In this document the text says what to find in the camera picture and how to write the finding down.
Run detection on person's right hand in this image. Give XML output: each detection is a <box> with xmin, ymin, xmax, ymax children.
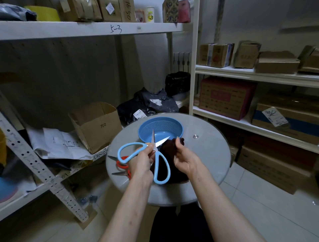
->
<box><xmin>173</xmin><ymin>137</ymin><xmax>202</xmax><ymax>178</ymax></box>

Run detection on person's left hand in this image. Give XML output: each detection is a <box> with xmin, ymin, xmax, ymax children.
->
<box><xmin>128</xmin><ymin>143</ymin><xmax>156</xmax><ymax>185</ymax></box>

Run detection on blue handled scissors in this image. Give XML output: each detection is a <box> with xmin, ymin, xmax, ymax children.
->
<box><xmin>117</xmin><ymin>129</ymin><xmax>171</xmax><ymax>185</ymax></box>

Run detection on dark brown cloth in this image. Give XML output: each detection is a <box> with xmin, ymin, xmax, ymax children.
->
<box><xmin>158</xmin><ymin>137</ymin><xmax>190</xmax><ymax>185</ymax></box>

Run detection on person's right forearm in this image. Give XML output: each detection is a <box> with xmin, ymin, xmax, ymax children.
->
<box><xmin>188</xmin><ymin>166</ymin><xmax>267</xmax><ymax>242</ymax></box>

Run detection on person's left forearm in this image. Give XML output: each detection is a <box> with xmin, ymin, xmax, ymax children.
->
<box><xmin>99</xmin><ymin>175</ymin><xmax>154</xmax><ymax>242</ymax></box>

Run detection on blue plastic basket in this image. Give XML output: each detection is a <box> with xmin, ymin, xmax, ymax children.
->
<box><xmin>138</xmin><ymin>117</ymin><xmax>184</xmax><ymax>145</ymax></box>

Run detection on round glass table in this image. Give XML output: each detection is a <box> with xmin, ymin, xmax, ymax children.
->
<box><xmin>106</xmin><ymin>113</ymin><xmax>232</xmax><ymax>207</ymax></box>

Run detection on black plastic parcel bags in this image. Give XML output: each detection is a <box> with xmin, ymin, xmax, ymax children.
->
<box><xmin>117</xmin><ymin>87</ymin><xmax>180</xmax><ymax>126</ymax></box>

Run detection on open brown cardboard box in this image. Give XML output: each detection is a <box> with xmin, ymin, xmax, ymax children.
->
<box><xmin>68</xmin><ymin>102</ymin><xmax>123</xmax><ymax>155</ymax></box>

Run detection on black bagged waste bin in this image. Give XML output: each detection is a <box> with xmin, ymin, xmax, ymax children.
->
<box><xmin>165</xmin><ymin>71</ymin><xmax>191</xmax><ymax>101</ymax></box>

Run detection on person's black trousers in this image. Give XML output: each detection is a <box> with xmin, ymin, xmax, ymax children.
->
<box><xmin>149</xmin><ymin>202</ymin><xmax>208</xmax><ymax>242</ymax></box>

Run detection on red printed cardboard box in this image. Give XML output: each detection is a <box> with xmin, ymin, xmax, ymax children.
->
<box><xmin>199</xmin><ymin>76</ymin><xmax>258</xmax><ymax>121</ymax></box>

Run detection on clear bag of blue items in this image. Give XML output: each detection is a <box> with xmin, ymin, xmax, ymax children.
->
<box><xmin>77</xmin><ymin>195</ymin><xmax>98</xmax><ymax>208</ymax></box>

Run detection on white printed paper sheets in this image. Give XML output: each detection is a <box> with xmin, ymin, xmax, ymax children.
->
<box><xmin>27</xmin><ymin>127</ymin><xmax>93</xmax><ymax>160</ymax></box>

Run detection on large long cardboard box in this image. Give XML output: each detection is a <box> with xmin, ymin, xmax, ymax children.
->
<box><xmin>236</xmin><ymin>145</ymin><xmax>317</xmax><ymax>195</ymax></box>

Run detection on blue taped cardboard box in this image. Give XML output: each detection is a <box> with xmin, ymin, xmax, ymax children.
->
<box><xmin>198</xmin><ymin>43</ymin><xmax>235</xmax><ymax>68</ymax></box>

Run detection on cream metal shelf rack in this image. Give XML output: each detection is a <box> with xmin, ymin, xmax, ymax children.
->
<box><xmin>189</xmin><ymin>0</ymin><xmax>319</xmax><ymax>154</ymax></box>

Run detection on tilted brown cardboard box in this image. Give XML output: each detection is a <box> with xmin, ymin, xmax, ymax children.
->
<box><xmin>233</xmin><ymin>41</ymin><xmax>262</xmax><ymax>69</ymax></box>

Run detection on blue banded cardboard box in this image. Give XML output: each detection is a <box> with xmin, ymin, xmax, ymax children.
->
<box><xmin>251</xmin><ymin>94</ymin><xmax>319</xmax><ymax>145</ymax></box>

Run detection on white perforated metal shelf rack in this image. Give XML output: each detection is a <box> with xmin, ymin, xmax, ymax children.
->
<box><xmin>0</xmin><ymin>20</ymin><xmax>193</xmax><ymax>223</ymax></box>

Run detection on flat brown cardboard box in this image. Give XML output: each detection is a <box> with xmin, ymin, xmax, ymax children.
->
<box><xmin>255</xmin><ymin>51</ymin><xmax>300</xmax><ymax>74</ymax></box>

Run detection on blue patterned box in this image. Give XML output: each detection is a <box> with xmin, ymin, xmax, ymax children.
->
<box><xmin>162</xmin><ymin>0</ymin><xmax>179</xmax><ymax>23</ymax></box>

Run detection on handwritten brown cardboard box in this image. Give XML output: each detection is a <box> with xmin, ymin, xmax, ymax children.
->
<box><xmin>119</xmin><ymin>0</ymin><xmax>136</xmax><ymax>23</ymax></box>

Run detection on red gift box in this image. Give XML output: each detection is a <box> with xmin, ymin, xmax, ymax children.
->
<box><xmin>177</xmin><ymin>0</ymin><xmax>191</xmax><ymax>23</ymax></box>

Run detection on labelled brown cardboard box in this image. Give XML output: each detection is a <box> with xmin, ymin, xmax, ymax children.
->
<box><xmin>98</xmin><ymin>0</ymin><xmax>122</xmax><ymax>22</ymax></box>

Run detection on blue and pink lid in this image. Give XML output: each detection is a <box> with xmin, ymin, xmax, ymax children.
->
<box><xmin>0</xmin><ymin>177</ymin><xmax>19</xmax><ymax>203</ymax></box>

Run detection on wide brown cardboard box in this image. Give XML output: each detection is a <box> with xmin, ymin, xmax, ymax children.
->
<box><xmin>58</xmin><ymin>0</ymin><xmax>103</xmax><ymax>22</ymax></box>

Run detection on dented brown cardboard box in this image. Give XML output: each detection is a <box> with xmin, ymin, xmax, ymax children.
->
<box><xmin>298</xmin><ymin>45</ymin><xmax>319</xmax><ymax>74</ymax></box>

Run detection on grey plastic parcel bag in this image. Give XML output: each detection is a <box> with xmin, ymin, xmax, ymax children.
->
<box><xmin>0</xmin><ymin>3</ymin><xmax>31</xmax><ymax>22</ymax></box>

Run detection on red handled scissors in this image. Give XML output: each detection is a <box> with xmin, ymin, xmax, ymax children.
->
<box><xmin>107</xmin><ymin>155</ymin><xmax>132</xmax><ymax>180</ymax></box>

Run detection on white wall radiator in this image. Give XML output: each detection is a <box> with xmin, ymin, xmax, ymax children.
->
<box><xmin>173</xmin><ymin>51</ymin><xmax>191</xmax><ymax>73</ymax></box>

